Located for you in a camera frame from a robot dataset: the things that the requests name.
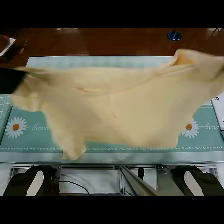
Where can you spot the cream yellow T-shirt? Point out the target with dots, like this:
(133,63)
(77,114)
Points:
(126,110)

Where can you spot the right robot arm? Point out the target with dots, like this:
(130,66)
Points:
(208,182)

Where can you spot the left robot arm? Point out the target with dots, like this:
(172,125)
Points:
(19,184)

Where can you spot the silver frame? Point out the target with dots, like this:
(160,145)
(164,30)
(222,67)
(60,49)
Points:
(139,186)

